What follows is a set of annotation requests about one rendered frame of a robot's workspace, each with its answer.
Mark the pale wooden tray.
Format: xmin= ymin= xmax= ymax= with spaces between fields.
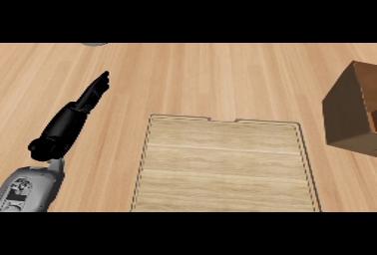
xmin=130 ymin=114 xmax=322 ymax=213

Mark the brown cardboard box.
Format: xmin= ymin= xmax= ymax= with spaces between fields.
xmin=321 ymin=60 xmax=377 ymax=156

